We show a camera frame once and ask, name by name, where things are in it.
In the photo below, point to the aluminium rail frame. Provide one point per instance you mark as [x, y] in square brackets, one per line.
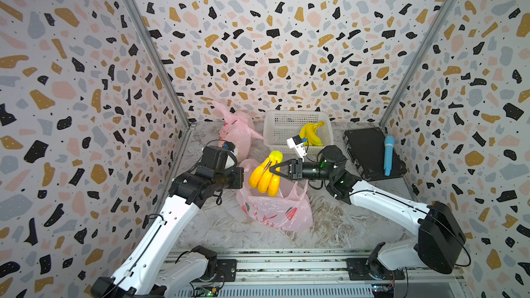
[316, 273]

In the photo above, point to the yellow banana bunch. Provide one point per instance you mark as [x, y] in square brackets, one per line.
[265, 180]

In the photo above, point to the white plastic basket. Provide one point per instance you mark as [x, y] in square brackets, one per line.
[280, 125]

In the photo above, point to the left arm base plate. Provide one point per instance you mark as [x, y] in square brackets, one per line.
[221, 270]

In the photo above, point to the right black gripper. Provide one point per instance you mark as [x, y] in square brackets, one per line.
[296, 170]

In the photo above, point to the blue microphone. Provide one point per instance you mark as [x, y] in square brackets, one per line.
[388, 159]

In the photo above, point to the pink plastic bag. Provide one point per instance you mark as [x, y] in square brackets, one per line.
[289, 210]
[239, 129]

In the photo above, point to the black case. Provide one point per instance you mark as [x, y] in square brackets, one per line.
[366, 150]

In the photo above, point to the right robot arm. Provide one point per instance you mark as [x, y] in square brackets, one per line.
[437, 239]

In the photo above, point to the greenish banana bunch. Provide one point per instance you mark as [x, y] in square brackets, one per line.
[309, 134]

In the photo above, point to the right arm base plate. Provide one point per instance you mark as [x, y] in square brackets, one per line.
[359, 268]

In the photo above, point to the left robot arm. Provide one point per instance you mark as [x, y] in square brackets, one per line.
[142, 274]

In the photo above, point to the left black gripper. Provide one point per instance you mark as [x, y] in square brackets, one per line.
[239, 173]

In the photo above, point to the left green circuit board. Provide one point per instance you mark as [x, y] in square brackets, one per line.
[206, 291]

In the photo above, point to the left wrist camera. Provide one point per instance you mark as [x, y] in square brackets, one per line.
[231, 151]

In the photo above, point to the right circuit board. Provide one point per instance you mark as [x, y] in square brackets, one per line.
[382, 290]

